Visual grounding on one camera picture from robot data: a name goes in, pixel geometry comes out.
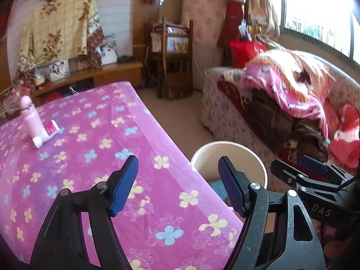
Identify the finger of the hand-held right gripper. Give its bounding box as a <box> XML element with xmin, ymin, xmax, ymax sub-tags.
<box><xmin>270</xmin><ymin>160</ymin><xmax>349</xmax><ymax>192</ymax></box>
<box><xmin>299</xmin><ymin>155</ymin><xmax>355</xmax><ymax>179</ymax></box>

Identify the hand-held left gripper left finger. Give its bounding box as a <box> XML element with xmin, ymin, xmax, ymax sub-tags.
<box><xmin>29</xmin><ymin>155</ymin><xmax>140</xmax><ymax>270</ymax></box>

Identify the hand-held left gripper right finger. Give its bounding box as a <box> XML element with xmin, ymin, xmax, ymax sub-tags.
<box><xmin>218</xmin><ymin>156</ymin><xmax>323</xmax><ymax>270</ymax></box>

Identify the blue snack packet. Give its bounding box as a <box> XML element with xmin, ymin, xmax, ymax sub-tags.
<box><xmin>209</xmin><ymin>180</ymin><xmax>234</xmax><ymax>203</ymax></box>

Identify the white plastic bucket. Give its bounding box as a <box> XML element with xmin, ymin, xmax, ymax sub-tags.
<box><xmin>191</xmin><ymin>141</ymin><xmax>268</xmax><ymax>217</ymax></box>

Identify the red orange cloth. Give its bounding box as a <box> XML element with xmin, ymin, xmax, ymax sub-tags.
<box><xmin>328</xmin><ymin>104</ymin><xmax>360</xmax><ymax>169</ymax></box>

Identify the dark brown clothing pile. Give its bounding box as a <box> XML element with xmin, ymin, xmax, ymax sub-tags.
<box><xmin>247</xmin><ymin>90</ymin><xmax>329</xmax><ymax>161</ymax></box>

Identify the purple floral tablecloth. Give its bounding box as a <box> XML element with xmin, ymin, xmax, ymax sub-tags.
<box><xmin>0</xmin><ymin>81</ymin><xmax>245</xmax><ymax>270</ymax></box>

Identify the floral covered sofa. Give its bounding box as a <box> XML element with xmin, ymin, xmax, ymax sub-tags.
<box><xmin>201</xmin><ymin>51</ymin><xmax>360</xmax><ymax>175</ymax></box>

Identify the dark red patterned throw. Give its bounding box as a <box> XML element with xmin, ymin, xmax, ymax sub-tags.
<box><xmin>216</xmin><ymin>76</ymin><xmax>254</xmax><ymax>113</ymax></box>

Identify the white bottle magenta label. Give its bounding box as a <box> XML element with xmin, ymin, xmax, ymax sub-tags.
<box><xmin>32</xmin><ymin>120</ymin><xmax>60</xmax><ymax>149</ymax></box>

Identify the pink printed blanket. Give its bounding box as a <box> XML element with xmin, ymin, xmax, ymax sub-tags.
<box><xmin>240</xmin><ymin>49</ymin><xmax>336</xmax><ymax>138</ymax></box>

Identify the pink water bottle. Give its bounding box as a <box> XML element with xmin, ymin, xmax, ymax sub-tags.
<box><xmin>21</xmin><ymin>96</ymin><xmax>44</xmax><ymax>142</ymax></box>

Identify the dark wooden chair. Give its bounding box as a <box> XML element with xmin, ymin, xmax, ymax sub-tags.
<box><xmin>145</xmin><ymin>17</ymin><xmax>194</xmax><ymax>99</ymax></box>

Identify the wooden cabinet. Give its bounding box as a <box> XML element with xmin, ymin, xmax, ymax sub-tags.
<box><xmin>0</xmin><ymin>61</ymin><xmax>143</xmax><ymax>104</ymax></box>

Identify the red plastic bag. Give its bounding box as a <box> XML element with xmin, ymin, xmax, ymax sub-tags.
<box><xmin>229</xmin><ymin>40</ymin><xmax>266</xmax><ymax>68</ymax></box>

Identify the small framed couple photo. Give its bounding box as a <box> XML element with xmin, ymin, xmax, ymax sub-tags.
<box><xmin>48</xmin><ymin>59</ymin><xmax>70</xmax><ymax>81</ymax></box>

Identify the plastic wrapped decor bundle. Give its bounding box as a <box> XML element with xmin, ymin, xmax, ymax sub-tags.
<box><xmin>0</xmin><ymin>67</ymin><xmax>45</xmax><ymax>119</ymax></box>

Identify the brown patterned cloth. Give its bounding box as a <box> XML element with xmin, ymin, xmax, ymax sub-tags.
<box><xmin>87</xmin><ymin>14</ymin><xmax>106</xmax><ymax>68</ymax></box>

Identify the dark red hanging garment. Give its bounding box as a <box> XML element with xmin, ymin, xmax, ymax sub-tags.
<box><xmin>217</xmin><ymin>1</ymin><xmax>245</xmax><ymax>48</ymax></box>

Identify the barred window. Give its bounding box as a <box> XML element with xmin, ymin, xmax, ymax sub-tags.
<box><xmin>281</xmin><ymin>0</ymin><xmax>360</xmax><ymax>62</ymax></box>

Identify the pale curtain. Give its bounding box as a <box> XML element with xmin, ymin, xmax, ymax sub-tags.
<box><xmin>247</xmin><ymin>0</ymin><xmax>284</xmax><ymax>38</ymax></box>

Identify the yellow floral hanging cloth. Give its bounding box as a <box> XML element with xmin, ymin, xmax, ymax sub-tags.
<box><xmin>21</xmin><ymin>0</ymin><xmax>99</xmax><ymax>65</ymax></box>

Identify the pink floral mattress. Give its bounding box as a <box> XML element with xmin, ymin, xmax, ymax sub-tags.
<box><xmin>181</xmin><ymin>0</ymin><xmax>230</xmax><ymax>45</ymax></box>

